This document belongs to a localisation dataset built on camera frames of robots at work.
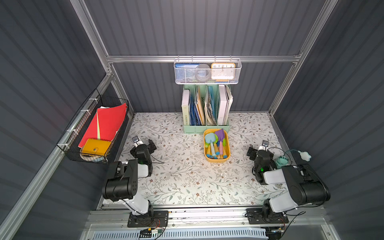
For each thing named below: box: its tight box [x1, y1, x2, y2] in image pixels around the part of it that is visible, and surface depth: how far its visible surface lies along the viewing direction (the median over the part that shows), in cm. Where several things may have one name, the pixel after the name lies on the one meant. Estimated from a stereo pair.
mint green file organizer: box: [183, 84, 231, 134], surface depth 101 cm
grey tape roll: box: [195, 63, 212, 82], surface depth 90 cm
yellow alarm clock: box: [211, 62, 236, 81], surface depth 90 cm
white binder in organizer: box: [218, 84, 230, 126], surface depth 98 cm
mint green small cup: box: [275, 155, 289, 169], surface depth 86 cm
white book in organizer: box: [181, 89, 190, 126], surface depth 96 cm
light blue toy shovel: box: [204, 132, 217, 157], surface depth 101 cm
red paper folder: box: [78, 103, 127, 148], surface depth 76 cm
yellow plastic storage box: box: [203, 128, 231, 163], surface depth 98 cm
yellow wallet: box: [81, 138, 112, 156], surface depth 65 cm
